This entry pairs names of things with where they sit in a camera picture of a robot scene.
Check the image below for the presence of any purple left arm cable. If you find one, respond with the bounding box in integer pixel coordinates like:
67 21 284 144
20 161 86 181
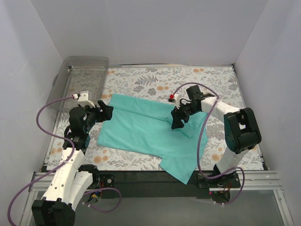
7 95 122 226

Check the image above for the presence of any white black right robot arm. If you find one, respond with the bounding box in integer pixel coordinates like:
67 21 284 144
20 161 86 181
168 82 261 187

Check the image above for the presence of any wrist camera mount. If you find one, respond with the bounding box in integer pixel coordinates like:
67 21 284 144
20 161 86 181
168 94 181 109
72 90 95 108

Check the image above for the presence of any clear plastic bin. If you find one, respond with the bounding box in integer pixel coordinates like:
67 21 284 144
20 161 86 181
47 56 110 105

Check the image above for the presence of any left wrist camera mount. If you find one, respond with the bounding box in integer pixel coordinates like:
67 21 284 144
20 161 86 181
72 90 95 108

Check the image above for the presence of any teal t shirt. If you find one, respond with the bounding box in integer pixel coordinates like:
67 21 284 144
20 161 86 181
97 94 208 184

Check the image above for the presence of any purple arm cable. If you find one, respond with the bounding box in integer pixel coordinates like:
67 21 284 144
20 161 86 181
7 95 122 226
174 82 245 206

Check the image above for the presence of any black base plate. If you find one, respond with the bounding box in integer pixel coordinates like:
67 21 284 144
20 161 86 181
89 170 242 199

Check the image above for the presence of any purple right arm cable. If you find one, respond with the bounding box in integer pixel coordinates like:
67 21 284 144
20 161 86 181
174 82 245 206

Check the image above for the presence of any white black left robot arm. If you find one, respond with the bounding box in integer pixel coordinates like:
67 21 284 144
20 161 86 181
32 100 114 226

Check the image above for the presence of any aluminium frame rail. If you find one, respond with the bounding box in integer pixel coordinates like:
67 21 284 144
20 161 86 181
21 165 293 226

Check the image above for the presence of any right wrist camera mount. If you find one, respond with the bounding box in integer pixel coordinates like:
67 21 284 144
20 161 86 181
168 94 181 109

